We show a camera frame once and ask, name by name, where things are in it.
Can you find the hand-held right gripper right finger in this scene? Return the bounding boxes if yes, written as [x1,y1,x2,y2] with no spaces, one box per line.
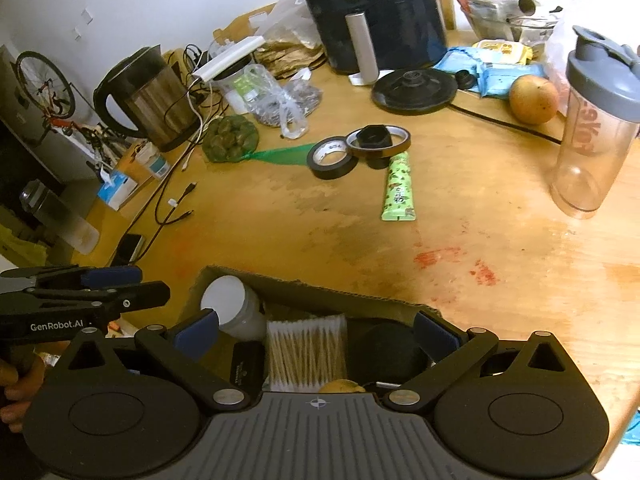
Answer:
[382,310,572,408]

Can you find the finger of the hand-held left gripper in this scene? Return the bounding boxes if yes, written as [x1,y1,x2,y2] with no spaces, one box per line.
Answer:
[0,265,144,289]
[29,281,172,319]

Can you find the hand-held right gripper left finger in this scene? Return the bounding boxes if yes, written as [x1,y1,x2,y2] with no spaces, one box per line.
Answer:
[60,308,253,409]

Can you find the white plastic jar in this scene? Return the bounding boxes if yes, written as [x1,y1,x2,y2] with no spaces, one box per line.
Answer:
[200,276,268,341]

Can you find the black round object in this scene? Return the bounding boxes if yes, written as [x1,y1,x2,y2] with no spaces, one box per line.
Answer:
[348,324,431,386]

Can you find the small black box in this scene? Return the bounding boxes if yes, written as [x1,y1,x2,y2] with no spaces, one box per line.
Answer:
[227,342,266,391]

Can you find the bag of cotton swabs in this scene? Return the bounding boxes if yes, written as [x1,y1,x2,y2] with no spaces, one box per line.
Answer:
[265,314,349,393]

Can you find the yellow plush toy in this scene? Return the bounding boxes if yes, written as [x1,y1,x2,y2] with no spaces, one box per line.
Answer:
[319,380,368,394]

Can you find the brown cardboard box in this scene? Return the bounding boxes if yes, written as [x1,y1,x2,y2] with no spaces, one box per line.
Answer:
[175,265,453,394]

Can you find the green snack packet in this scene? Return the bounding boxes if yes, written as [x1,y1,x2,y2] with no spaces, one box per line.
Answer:
[380,152,418,222]

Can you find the brown tape roll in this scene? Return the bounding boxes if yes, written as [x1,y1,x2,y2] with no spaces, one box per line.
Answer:
[345,127,412,171]

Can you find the black tape roll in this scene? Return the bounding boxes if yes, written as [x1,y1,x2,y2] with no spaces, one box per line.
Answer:
[306,136,358,181]

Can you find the black hexagonal cap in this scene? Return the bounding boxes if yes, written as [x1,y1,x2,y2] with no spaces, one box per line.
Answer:
[357,125,393,150]

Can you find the plastic bag of dark items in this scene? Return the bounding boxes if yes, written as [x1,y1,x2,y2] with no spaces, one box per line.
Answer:
[240,62,326,141]

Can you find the person's left hand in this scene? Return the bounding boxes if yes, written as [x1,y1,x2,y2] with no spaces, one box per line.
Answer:
[0,354,48,433]

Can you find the black smartphone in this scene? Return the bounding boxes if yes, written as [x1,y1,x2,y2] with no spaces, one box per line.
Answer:
[112,232,146,266]

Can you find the translucent water bottle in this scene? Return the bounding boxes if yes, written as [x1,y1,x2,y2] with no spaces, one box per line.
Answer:
[20,179,101,256]

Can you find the yellow bag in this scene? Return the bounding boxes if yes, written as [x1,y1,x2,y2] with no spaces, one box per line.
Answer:
[0,225,51,268]

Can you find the blue tissue box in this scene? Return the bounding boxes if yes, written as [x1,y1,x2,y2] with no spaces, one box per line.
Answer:
[97,170,139,211]

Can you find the small bottle blue label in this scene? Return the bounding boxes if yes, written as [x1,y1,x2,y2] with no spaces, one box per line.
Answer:
[135,142,171,181]

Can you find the wood pattern electric kettle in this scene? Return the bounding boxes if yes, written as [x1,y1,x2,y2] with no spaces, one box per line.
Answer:
[93,46,201,153]

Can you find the bicycle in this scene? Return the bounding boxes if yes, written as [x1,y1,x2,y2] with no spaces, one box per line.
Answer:
[14,50,128,171]

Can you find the green mesh bag of fruit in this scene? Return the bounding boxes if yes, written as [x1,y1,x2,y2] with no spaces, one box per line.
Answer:
[201,115,321,166]

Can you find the plastic tub green label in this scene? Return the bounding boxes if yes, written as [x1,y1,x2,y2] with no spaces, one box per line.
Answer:
[215,60,262,115]

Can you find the clear shaker bottle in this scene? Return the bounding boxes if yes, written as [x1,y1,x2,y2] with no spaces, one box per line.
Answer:
[550,25,640,220]

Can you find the black kettle base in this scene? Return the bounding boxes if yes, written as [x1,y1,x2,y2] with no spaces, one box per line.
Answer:
[371,69,460,115]

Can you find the orange fruit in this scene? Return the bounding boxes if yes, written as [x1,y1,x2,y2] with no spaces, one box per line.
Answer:
[509,75,560,125]

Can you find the blue wipes packet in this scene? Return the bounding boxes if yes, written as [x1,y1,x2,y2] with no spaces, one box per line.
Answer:
[477,62,551,98]
[432,46,501,73]

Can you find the bag of brown food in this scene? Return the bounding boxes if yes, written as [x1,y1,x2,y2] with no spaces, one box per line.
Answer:
[257,0,331,81]

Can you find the brown cardboard piece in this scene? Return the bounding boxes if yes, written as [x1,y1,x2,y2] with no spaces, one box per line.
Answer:
[212,2,281,45]

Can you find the yellow packet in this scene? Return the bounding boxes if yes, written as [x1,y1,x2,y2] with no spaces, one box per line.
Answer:
[472,40,533,66]

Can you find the black air fryer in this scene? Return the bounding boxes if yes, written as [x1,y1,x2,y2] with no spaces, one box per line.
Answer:
[291,0,448,86]

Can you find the wooden board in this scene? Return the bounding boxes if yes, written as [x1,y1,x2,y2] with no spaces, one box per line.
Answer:
[436,0,457,31]

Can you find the foil roll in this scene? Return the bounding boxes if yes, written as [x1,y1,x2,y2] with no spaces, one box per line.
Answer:
[500,0,538,18]

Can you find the black usb cable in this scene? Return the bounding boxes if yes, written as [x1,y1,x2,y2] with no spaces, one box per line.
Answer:
[155,182,198,226]

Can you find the white cable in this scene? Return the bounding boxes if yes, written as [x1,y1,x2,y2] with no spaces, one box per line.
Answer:
[181,77,213,173]

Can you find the black power cord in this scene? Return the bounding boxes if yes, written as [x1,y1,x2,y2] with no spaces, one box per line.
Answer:
[447,102,564,146]

